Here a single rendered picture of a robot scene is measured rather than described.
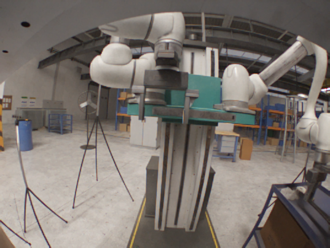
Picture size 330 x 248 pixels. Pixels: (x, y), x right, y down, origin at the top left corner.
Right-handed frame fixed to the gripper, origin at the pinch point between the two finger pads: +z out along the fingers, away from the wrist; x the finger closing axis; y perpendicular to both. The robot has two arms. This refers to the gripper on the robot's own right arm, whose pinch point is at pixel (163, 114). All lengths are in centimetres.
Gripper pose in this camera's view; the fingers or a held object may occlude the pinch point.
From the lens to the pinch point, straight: 40.9
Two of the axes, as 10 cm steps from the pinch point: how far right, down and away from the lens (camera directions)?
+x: -10.0, -0.8, 0.4
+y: 0.4, -0.7, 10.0
